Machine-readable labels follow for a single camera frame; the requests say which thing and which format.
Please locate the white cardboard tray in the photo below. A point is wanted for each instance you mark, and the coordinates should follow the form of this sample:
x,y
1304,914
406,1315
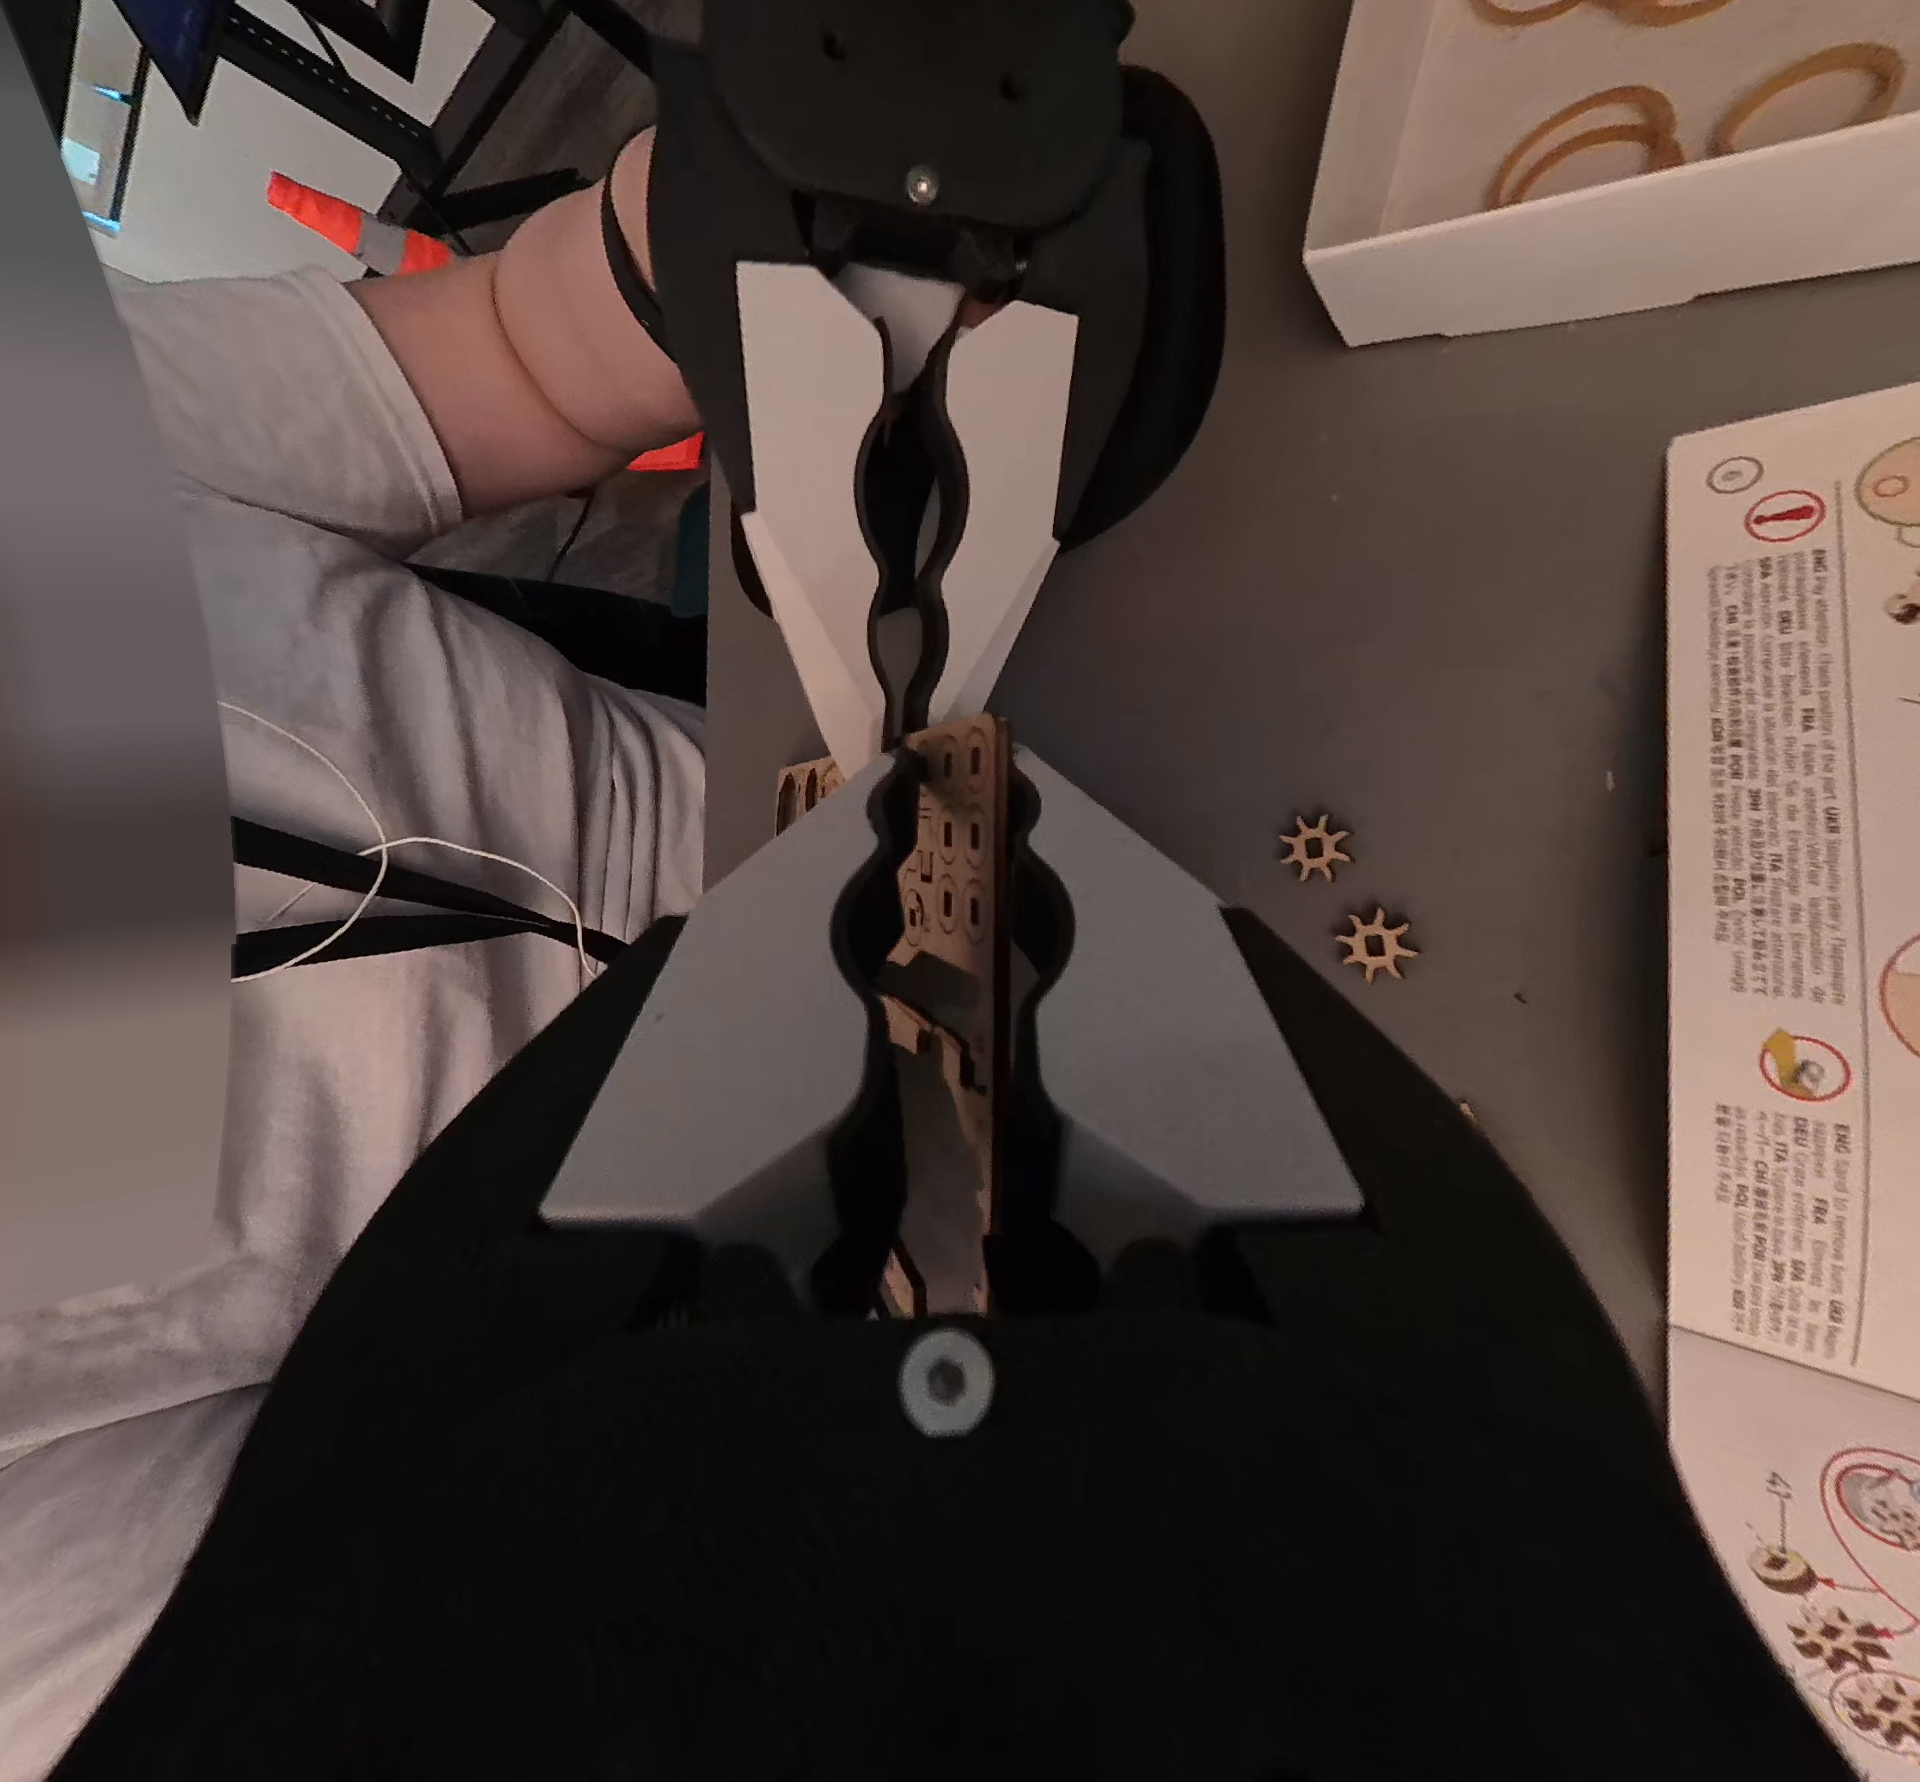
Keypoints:
x,y
1577,253

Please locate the wooden gear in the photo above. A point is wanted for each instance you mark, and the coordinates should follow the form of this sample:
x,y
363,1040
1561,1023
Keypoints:
x,y
1298,865
1354,964

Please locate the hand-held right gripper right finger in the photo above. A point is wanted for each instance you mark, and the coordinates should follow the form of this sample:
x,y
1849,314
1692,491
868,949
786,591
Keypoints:
x,y
1199,1061

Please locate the instruction booklet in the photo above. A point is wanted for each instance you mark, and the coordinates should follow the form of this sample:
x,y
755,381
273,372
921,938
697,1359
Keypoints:
x,y
1787,911

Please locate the wooden strip frame part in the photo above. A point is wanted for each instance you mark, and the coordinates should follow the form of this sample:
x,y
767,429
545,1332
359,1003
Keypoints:
x,y
786,822

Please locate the pile of rubber bands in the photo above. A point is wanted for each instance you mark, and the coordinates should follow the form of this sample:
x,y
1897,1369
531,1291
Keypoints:
x,y
1591,103

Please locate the black quilted cushion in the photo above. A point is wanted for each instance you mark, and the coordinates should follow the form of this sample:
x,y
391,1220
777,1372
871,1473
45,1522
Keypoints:
x,y
1169,314

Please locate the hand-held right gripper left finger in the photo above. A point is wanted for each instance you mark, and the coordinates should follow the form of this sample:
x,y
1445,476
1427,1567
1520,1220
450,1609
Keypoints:
x,y
706,1061

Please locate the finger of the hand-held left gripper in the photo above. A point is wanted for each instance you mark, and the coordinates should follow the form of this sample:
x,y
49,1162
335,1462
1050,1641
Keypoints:
x,y
796,432
1020,463

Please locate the wooden parts sheet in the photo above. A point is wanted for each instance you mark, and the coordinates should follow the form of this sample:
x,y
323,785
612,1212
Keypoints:
x,y
992,1032

